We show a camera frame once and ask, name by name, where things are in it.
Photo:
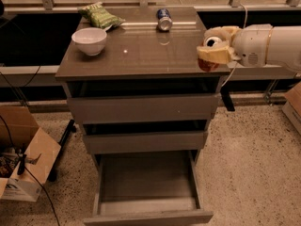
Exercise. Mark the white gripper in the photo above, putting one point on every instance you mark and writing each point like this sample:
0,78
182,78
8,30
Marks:
250,44

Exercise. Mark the red coke can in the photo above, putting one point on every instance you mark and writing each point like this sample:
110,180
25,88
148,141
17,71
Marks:
208,66

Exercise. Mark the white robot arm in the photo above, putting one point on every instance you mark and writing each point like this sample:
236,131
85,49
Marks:
284,48

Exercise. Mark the blue soda can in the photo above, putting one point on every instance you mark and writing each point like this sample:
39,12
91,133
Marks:
164,19

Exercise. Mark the top grey drawer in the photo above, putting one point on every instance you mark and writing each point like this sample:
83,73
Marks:
122,109

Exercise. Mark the grey drawer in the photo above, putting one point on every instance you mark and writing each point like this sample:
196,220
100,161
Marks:
122,109
152,136

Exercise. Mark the grey drawer cabinet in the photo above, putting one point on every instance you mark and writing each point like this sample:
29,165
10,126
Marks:
138,59

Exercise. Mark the middle grey drawer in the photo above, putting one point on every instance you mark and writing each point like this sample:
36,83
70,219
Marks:
152,136

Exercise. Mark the open bottom drawer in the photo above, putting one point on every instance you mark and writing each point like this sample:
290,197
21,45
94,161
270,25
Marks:
148,189

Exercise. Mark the cardboard box right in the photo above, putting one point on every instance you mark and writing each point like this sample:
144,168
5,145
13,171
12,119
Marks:
292,107

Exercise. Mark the cardboard box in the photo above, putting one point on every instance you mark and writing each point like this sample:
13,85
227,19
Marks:
292,107
27,155

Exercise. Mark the white bowl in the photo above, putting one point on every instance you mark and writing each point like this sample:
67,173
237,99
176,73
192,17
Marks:
90,41

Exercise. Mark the green chip bag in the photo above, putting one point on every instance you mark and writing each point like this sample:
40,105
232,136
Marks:
99,17

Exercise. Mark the black bar on floor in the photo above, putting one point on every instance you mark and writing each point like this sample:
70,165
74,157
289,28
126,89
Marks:
69,129

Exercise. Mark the cardboard box left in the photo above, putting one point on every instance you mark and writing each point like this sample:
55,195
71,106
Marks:
27,155

